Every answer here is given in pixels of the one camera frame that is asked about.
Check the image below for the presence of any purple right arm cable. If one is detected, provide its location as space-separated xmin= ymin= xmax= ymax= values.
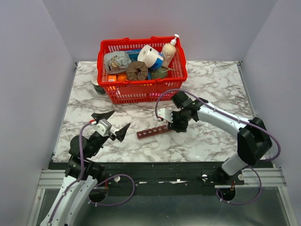
xmin=155 ymin=89 xmax=281 ymax=161

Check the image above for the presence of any aluminium rail frame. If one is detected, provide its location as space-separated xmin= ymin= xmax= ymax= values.
xmin=211 ymin=168 xmax=287 ymax=188

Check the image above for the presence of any orange small box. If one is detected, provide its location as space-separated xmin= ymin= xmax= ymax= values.
xmin=108 ymin=74 xmax=118 ymax=82

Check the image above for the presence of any orange fruit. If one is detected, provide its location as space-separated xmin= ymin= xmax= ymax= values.
xmin=117 ymin=73 xmax=127 ymax=81

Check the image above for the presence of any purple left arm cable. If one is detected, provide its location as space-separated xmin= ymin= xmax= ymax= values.
xmin=47 ymin=121 xmax=136 ymax=226

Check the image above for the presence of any grey cartoon snack bag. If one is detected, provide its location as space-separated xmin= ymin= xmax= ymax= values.
xmin=103 ymin=51 xmax=132 ymax=74

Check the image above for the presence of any cream lotion pump bottle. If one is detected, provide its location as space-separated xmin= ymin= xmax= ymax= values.
xmin=161 ymin=34 xmax=180 ymax=68

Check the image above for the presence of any dark cup behind basket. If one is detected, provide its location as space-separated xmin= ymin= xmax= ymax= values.
xmin=91 ymin=75 xmax=106 ymax=95

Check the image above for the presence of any green netted melon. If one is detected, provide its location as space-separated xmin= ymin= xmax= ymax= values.
xmin=150 ymin=67 xmax=168 ymax=80

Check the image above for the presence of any red plastic shopping basket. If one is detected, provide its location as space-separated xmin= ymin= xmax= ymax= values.
xmin=97 ymin=36 xmax=188 ymax=104

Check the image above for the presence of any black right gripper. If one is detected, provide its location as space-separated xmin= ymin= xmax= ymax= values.
xmin=167 ymin=109 xmax=189 ymax=133

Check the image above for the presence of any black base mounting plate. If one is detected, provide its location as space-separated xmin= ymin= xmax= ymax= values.
xmin=47 ymin=161 xmax=276 ymax=196

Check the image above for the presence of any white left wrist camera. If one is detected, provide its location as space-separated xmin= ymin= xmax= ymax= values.
xmin=92 ymin=119 xmax=112 ymax=137

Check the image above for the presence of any white toilet paper roll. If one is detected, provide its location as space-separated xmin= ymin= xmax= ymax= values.
xmin=137 ymin=45 xmax=164 ymax=71

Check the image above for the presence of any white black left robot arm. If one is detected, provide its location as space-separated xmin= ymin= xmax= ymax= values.
xmin=40 ymin=111 xmax=130 ymax=226

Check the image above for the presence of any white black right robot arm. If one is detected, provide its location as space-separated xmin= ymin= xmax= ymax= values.
xmin=167 ymin=91 xmax=272 ymax=185

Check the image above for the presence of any brown pleated paper package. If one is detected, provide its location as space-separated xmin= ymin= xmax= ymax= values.
xmin=126 ymin=61 xmax=148 ymax=81

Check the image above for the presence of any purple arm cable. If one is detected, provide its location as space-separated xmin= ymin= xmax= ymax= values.
xmin=47 ymin=121 xmax=136 ymax=226
xmin=155 ymin=89 xmax=281 ymax=161

